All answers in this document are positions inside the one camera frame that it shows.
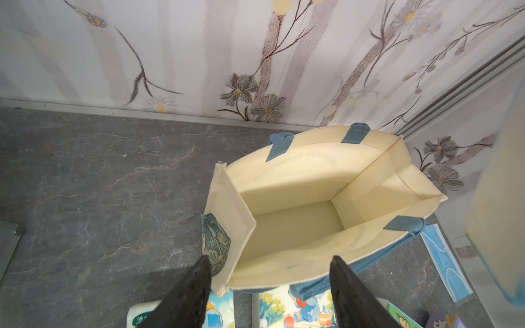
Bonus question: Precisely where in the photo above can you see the elephant tissue pack by bag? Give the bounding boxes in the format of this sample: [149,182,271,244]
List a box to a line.
[252,286,337,327]

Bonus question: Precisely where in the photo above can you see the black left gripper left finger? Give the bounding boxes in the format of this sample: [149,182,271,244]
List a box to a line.
[139,255,212,328]

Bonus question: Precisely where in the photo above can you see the cream canvas tote bag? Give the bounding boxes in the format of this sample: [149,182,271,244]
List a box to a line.
[202,123,446,300]

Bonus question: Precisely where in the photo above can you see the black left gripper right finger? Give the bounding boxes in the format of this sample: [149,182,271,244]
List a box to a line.
[329,256,400,328]

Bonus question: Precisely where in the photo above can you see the white blue tissue pack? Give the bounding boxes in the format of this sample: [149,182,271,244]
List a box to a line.
[465,86,524,307]

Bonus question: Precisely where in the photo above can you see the blue face mask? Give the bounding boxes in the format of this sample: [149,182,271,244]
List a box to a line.
[421,224,473,303]

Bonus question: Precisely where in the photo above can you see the purple tissue pack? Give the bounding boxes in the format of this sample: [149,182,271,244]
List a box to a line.
[425,312,466,328]

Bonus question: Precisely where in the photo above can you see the elephant tissue pack far left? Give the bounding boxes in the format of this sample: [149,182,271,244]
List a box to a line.
[126,291,235,328]

